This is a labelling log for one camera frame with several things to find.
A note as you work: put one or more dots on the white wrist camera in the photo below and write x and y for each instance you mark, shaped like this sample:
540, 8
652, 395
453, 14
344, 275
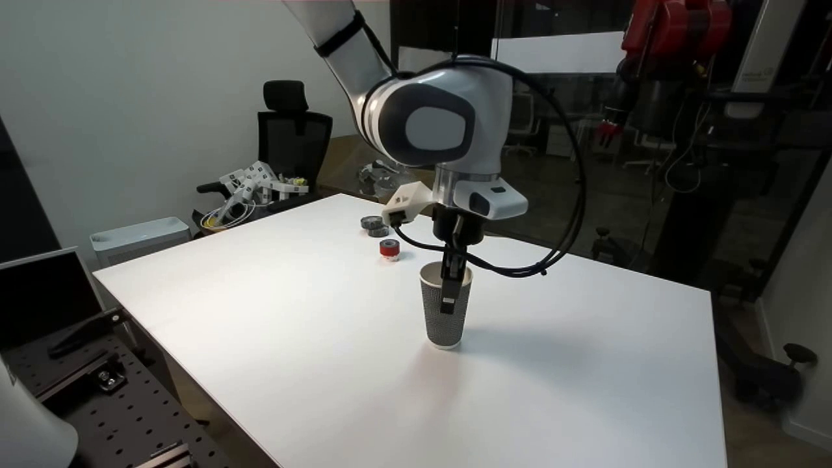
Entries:
407, 204

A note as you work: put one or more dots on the red robot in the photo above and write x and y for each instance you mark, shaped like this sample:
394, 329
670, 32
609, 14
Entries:
677, 30

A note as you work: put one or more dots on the black table clamp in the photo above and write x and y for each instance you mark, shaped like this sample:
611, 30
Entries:
85, 333

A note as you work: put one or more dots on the dark laptop screen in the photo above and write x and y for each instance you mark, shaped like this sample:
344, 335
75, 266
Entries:
41, 294

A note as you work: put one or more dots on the red tape roll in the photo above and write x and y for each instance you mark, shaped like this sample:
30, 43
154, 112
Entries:
391, 248

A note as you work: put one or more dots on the white rectangular box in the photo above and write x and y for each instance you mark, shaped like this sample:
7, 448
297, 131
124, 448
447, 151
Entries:
139, 234

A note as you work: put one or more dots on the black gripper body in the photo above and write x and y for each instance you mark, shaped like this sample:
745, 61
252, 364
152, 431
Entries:
457, 230

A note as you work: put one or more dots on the dark office chair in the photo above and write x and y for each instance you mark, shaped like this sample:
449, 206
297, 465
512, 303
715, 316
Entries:
295, 139

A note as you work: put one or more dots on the black optical breadboard table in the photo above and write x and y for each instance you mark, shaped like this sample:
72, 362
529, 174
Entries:
139, 424

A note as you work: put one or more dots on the black chair base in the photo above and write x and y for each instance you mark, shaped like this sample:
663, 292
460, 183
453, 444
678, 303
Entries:
774, 373

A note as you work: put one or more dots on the small metal bracket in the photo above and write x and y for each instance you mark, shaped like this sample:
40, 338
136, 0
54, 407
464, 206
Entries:
110, 377

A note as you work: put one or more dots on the white board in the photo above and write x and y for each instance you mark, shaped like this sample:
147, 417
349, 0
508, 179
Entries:
561, 53

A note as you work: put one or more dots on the grey paper cup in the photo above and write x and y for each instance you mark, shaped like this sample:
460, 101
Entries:
444, 325

